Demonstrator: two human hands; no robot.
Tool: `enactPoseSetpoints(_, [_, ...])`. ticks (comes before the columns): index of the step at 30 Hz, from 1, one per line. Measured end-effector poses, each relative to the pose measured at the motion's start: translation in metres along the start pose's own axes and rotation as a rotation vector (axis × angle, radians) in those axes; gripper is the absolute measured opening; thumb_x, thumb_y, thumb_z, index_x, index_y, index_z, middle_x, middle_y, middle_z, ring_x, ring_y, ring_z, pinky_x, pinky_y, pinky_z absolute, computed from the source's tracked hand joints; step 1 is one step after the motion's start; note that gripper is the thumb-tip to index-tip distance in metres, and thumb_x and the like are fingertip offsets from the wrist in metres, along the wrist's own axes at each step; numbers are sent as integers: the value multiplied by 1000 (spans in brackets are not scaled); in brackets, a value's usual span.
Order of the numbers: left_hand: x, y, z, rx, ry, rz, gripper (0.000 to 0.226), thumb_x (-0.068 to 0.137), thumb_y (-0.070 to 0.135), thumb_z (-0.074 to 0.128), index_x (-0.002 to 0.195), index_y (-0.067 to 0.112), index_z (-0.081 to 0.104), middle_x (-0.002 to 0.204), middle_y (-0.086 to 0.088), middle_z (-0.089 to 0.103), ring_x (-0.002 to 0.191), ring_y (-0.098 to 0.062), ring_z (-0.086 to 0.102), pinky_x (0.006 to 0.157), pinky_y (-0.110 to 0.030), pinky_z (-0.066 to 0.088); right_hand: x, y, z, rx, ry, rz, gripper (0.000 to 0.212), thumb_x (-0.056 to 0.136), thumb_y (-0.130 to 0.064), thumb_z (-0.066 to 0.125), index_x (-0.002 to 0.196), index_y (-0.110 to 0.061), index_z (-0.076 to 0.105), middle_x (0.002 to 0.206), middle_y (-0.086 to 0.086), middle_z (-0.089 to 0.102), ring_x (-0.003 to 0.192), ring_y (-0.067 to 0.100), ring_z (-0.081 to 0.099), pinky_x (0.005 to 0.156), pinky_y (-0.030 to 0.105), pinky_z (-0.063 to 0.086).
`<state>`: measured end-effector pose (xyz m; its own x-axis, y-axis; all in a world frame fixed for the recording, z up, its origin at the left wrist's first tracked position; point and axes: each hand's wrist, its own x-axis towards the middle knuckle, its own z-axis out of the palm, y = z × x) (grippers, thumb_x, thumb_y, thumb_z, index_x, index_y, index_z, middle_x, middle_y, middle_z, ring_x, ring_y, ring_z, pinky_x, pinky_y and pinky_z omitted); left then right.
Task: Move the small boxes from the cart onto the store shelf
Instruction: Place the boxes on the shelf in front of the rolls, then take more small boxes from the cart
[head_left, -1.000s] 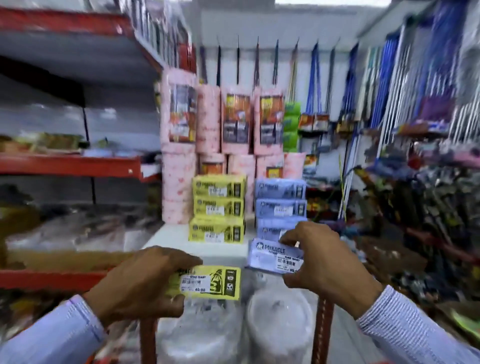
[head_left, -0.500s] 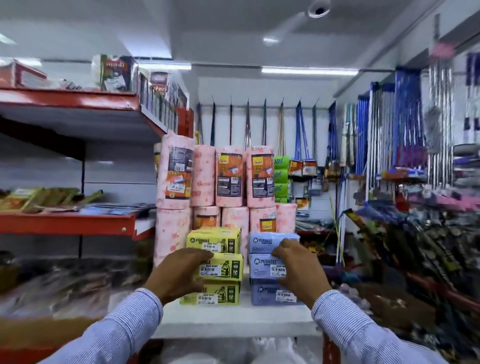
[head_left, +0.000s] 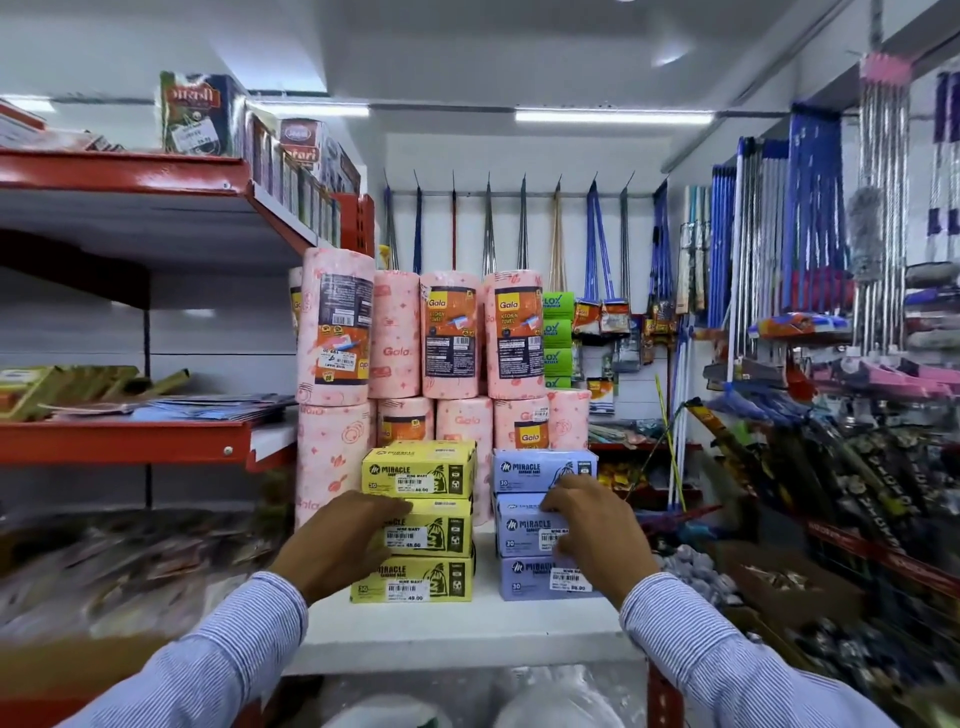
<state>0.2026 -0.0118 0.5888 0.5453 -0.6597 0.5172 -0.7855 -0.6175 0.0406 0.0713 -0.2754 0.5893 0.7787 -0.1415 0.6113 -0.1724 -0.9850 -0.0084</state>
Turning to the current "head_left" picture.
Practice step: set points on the pile of white scrub pads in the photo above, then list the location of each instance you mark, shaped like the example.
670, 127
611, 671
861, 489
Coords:
701, 574

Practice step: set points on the person's right fingers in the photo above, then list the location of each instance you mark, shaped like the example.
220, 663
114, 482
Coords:
570, 495

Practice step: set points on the white shelf board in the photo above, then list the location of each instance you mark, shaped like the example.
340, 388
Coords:
465, 622

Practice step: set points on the row of hanging mops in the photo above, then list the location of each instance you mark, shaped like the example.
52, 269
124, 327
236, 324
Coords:
810, 225

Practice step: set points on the row of black packets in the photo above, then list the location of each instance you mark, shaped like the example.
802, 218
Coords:
832, 465

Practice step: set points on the row of small boxes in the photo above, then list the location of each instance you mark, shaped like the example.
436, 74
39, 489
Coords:
300, 180

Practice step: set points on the green and yellow packets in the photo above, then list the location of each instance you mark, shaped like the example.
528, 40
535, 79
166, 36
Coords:
67, 390

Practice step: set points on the person's right forearm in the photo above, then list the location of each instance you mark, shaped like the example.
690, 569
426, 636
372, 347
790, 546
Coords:
720, 667

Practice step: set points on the red metal shelf rack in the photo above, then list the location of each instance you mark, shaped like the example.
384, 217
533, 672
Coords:
150, 180

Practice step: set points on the person's left forearm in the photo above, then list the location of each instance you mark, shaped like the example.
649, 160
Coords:
202, 660

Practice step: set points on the stack of pink towel rolls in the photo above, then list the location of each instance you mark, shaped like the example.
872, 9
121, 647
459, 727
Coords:
450, 337

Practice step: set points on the person's right hand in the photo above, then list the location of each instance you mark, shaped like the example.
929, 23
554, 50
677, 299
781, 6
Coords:
607, 540

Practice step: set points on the pile of blue flat packets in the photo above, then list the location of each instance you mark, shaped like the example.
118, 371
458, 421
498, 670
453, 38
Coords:
202, 409

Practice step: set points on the green tea box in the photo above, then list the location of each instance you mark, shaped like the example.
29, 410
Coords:
199, 112

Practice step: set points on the yellow garbage bag box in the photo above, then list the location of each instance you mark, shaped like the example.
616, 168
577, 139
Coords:
439, 532
420, 469
420, 581

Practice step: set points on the green scrubber packet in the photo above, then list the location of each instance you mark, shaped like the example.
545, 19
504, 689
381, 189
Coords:
558, 332
558, 361
558, 382
558, 304

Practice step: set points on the blue garbage bag box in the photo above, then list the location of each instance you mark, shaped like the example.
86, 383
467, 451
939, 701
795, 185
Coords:
532, 466
521, 525
532, 579

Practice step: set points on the pile of clear wrapped goods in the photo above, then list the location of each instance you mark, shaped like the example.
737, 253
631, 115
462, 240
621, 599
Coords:
127, 570

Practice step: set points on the clear plastic bags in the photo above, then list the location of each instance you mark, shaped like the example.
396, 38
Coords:
480, 701

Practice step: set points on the person's left fingers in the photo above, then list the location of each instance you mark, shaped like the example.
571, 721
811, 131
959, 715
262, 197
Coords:
379, 514

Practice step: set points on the row of hanging brooms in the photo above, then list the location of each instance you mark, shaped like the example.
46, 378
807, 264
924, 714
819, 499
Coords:
592, 255

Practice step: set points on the ceiling tube light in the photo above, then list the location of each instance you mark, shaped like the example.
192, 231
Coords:
613, 116
26, 103
315, 110

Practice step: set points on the person's left hand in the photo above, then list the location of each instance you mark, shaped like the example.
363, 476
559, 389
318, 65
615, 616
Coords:
330, 544

